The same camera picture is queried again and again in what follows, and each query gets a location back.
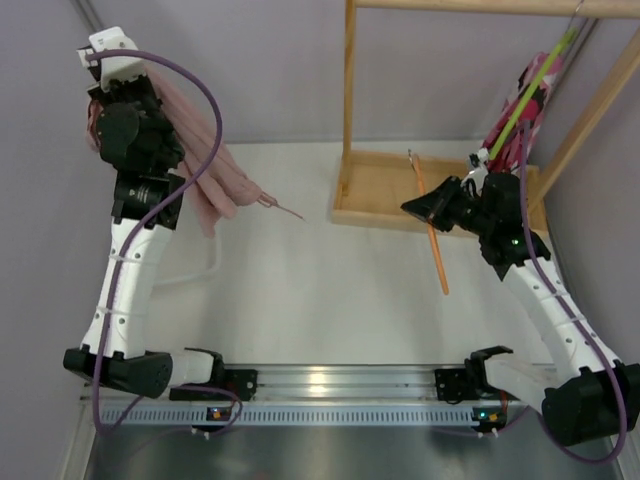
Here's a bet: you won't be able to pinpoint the orange clothes hanger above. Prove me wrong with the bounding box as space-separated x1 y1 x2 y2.
408 149 450 295

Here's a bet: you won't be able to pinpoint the pink trousers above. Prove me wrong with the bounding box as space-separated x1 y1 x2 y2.
95 69 279 236

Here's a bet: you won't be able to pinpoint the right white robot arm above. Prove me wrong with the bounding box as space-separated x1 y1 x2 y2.
401 173 639 447

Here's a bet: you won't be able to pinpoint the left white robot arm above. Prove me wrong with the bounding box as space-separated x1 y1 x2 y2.
63 74 221 398

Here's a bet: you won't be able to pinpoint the green clothes hanger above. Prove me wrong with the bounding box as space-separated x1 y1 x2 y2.
483 28 577 170

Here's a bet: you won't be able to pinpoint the wooden clothes rack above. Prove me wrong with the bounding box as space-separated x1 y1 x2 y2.
331 1 639 231

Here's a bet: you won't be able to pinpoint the pink patterned garment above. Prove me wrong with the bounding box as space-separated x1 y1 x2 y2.
482 52 563 173

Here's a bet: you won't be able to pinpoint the white plastic basket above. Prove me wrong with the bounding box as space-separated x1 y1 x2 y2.
154 227 222 289

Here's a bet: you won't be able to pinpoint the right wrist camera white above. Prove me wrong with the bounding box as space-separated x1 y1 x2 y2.
462 148 490 188

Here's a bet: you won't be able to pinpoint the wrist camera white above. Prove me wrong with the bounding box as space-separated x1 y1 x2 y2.
76 25 151 91
462 148 490 188

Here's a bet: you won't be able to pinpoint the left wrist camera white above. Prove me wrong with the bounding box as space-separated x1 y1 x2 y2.
76 25 151 91

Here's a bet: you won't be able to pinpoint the aluminium mounting rail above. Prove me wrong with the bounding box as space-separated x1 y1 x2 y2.
79 363 566 402

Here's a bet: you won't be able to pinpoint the grey slotted cable duct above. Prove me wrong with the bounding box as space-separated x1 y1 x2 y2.
101 404 485 427

